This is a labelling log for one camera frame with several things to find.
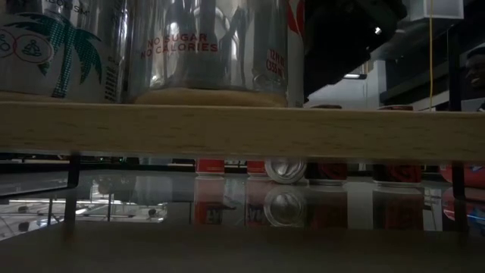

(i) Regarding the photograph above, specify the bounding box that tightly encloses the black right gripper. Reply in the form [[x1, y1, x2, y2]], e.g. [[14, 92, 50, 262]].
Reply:
[[302, 0, 408, 98]]

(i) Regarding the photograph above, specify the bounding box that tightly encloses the Celsius can with black lid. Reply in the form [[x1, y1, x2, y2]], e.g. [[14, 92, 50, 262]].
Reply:
[[0, 0, 128, 104]]

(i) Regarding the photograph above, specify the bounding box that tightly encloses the wooden shelf with black legs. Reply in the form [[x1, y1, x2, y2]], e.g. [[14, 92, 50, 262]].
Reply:
[[0, 26, 485, 202]]

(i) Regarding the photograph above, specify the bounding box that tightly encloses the red Fanta can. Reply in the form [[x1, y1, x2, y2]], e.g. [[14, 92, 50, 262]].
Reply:
[[439, 162, 485, 190], [195, 158, 226, 179], [246, 158, 268, 178], [264, 158, 308, 186], [305, 103, 349, 186], [372, 105, 423, 187]]

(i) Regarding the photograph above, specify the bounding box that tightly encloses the person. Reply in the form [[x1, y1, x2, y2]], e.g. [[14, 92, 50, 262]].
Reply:
[[464, 47, 485, 113]]

